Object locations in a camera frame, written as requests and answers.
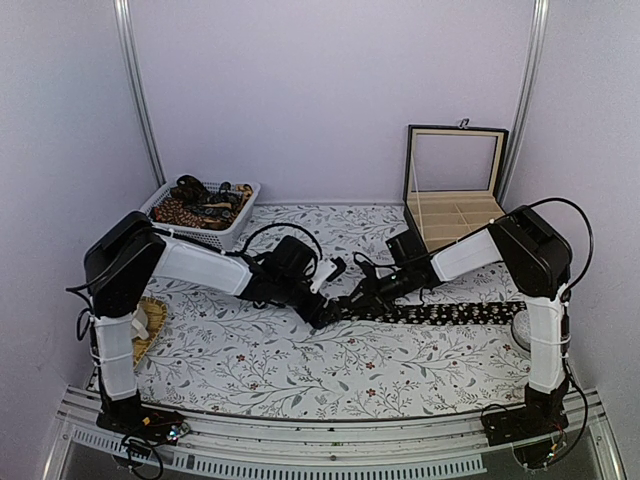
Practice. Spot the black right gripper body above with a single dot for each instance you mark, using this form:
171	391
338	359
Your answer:
383	293

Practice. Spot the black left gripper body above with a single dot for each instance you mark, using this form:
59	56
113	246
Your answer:
309	312

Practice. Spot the white plastic basket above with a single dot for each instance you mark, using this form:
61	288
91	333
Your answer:
224	239

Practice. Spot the floral tablecloth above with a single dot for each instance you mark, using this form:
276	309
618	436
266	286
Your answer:
216	353

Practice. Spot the woven bamboo tray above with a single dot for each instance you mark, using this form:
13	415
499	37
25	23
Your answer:
157	313

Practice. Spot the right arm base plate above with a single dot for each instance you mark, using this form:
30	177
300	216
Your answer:
503	425

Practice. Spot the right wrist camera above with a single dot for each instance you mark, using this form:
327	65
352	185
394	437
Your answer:
368	267

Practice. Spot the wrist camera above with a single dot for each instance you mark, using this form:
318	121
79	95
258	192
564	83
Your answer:
368	267
327	271

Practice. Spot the black compartment storage box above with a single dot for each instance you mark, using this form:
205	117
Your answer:
451	179

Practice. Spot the right metal frame post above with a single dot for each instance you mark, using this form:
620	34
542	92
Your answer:
533	59

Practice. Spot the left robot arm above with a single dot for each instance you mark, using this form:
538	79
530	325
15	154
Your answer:
120	269

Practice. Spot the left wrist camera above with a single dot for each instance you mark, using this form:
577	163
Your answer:
327	271

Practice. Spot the aluminium front rail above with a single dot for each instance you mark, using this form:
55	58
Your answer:
231	447

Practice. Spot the white ceramic mug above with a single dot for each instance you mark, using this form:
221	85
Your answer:
139	324

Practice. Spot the black floral tie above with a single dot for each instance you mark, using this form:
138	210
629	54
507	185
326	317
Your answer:
482	313

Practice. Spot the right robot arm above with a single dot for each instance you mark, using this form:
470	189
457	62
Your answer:
538	260

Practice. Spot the metal frame post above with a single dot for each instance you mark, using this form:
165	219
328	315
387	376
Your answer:
124	25
533	59

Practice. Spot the patterned round bowl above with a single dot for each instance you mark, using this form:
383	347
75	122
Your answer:
521	331

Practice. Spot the brown patterned ties pile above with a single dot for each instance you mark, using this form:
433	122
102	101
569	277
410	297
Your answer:
191	204

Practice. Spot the left metal frame post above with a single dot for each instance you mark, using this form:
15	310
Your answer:
124	25

